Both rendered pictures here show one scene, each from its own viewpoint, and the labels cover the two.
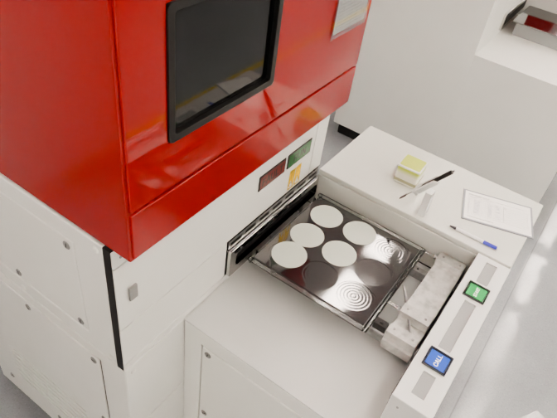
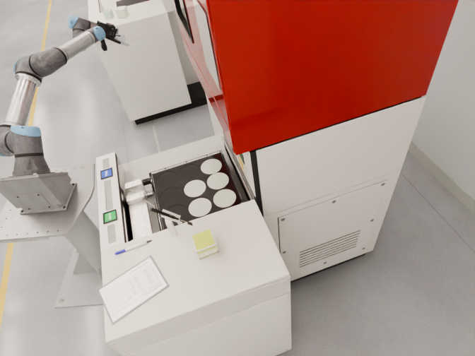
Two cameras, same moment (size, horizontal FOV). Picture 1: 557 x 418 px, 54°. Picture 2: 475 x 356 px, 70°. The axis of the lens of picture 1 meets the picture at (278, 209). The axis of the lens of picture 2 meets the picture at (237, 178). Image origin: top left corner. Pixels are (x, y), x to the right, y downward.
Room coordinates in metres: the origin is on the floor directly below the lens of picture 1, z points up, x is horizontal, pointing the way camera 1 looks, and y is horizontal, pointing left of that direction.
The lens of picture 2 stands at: (2.00, -0.67, 2.03)
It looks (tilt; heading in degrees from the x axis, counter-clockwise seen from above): 48 degrees down; 141
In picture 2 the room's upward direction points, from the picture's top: 11 degrees counter-clockwise
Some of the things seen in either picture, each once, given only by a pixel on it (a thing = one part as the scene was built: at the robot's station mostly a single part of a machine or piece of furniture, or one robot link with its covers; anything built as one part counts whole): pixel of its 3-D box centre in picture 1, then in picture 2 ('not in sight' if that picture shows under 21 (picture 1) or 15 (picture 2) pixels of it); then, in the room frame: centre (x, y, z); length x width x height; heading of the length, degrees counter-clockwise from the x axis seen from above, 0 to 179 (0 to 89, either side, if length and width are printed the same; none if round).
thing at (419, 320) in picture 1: (415, 317); (136, 198); (0.91, -0.39, 0.89); 0.08 x 0.03 x 0.03; 61
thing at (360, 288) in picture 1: (339, 254); (194, 188); (1.09, -0.19, 0.90); 0.34 x 0.34 x 0.01; 61
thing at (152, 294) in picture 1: (236, 219); (225, 127); (1.04, 0.10, 1.02); 0.82 x 0.03 x 0.40; 151
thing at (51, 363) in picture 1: (149, 300); (293, 188); (1.20, 0.40, 0.41); 0.82 x 0.71 x 0.82; 151
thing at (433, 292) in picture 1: (423, 306); (140, 215); (0.98, -0.43, 0.87); 0.36 x 0.08 x 0.03; 151
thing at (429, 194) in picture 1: (423, 193); (173, 222); (1.26, -0.40, 1.03); 0.06 x 0.04 x 0.13; 61
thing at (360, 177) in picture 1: (424, 203); (194, 271); (1.39, -0.46, 0.89); 0.62 x 0.35 x 0.14; 61
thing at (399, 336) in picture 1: (402, 337); (133, 185); (0.84, -0.35, 0.89); 0.08 x 0.03 x 0.03; 61
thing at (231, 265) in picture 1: (275, 222); (238, 171); (1.18, 0.00, 0.89); 0.44 x 0.02 x 0.10; 151
